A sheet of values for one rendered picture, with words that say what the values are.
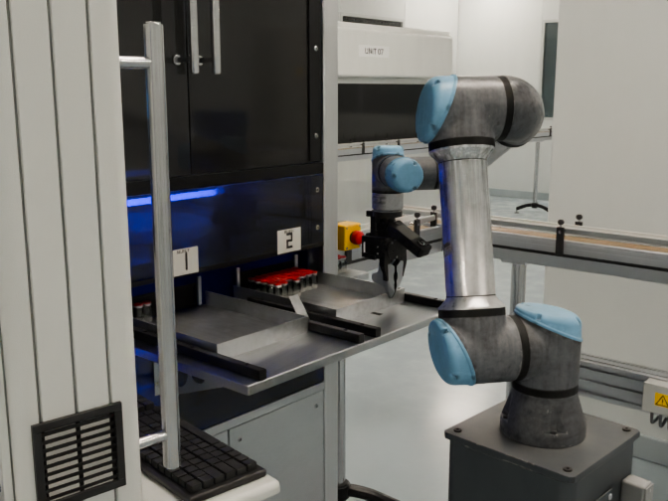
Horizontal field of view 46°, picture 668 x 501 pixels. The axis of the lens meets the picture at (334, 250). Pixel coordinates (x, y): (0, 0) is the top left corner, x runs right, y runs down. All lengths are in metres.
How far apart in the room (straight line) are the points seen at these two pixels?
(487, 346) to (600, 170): 1.90
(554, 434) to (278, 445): 0.93
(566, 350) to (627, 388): 1.24
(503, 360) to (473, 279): 0.14
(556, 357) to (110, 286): 0.76
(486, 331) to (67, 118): 0.75
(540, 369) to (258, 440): 0.92
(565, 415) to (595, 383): 1.23
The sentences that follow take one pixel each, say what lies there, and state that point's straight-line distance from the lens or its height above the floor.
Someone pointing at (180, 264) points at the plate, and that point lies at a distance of 1.80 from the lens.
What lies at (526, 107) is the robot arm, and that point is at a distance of 1.43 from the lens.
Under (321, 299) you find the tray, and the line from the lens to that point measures 1.99.
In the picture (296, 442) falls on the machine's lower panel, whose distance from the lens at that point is 2.22.
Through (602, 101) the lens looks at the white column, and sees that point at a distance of 3.18.
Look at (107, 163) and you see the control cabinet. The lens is 1.00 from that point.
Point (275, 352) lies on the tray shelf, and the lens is 1.61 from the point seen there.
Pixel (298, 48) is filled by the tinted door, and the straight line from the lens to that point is 2.04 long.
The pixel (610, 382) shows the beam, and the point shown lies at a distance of 2.66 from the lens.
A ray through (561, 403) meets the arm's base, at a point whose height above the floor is 0.87.
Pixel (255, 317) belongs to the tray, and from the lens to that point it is 1.85.
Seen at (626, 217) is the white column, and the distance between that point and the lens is 3.17.
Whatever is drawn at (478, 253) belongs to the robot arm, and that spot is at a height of 1.12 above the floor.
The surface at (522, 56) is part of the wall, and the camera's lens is 10.72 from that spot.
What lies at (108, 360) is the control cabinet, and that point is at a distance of 1.05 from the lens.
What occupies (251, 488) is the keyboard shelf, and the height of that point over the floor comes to 0.80.
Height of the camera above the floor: 1.40
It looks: 11 degrees down
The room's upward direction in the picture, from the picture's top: straight up
